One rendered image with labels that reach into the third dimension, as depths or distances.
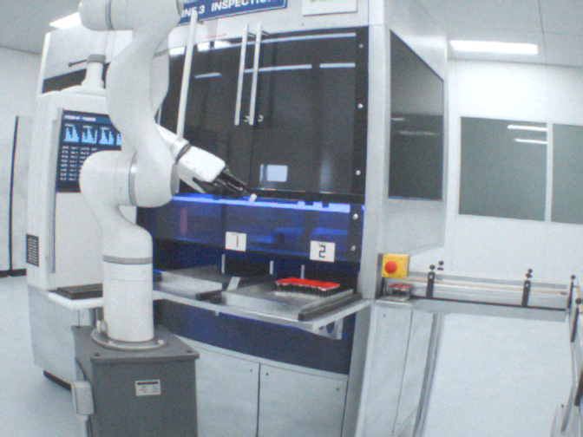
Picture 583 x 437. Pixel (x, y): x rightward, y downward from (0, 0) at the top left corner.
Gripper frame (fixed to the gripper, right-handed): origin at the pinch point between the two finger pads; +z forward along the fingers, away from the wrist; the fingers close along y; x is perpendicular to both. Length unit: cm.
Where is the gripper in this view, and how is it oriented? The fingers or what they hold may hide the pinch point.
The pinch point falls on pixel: (234, 188)
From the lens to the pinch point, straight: 135.8
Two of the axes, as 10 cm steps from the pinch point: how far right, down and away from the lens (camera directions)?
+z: 8.7, 5.0, 0.2
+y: -2.9, 5.3, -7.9
